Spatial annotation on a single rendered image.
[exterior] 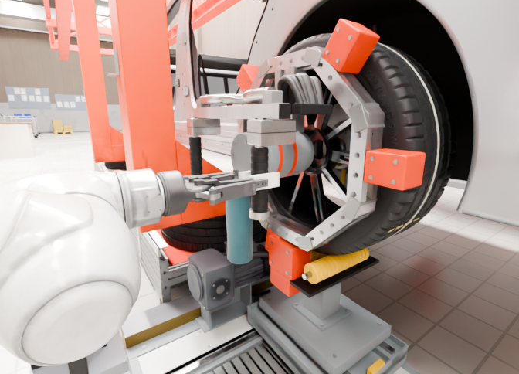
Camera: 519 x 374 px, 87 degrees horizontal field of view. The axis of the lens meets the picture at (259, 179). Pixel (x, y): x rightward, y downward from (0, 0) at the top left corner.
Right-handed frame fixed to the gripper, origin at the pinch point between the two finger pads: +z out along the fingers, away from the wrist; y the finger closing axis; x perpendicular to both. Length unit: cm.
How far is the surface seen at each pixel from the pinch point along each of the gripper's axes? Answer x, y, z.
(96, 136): -6, -253, -9
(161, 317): -70, -60, -9
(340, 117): 12, -20, 49
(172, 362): -75, -41, -10
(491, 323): -83, 16, 122
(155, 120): 11, -60, -4
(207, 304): -56, -40, 4
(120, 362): -38.0, -10.7, -28.3
